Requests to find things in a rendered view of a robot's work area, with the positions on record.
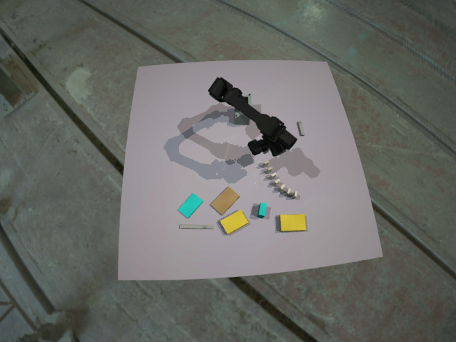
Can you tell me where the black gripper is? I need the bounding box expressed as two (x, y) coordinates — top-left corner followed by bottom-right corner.
(248, 135), (272, 156)

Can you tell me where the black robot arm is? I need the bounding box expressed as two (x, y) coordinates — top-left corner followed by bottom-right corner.
(208, 78), (297, 156)

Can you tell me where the yellow flat block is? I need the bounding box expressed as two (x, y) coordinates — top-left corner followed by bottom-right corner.
(279, 215), (306, 232)
(220, 210), (249, 234)

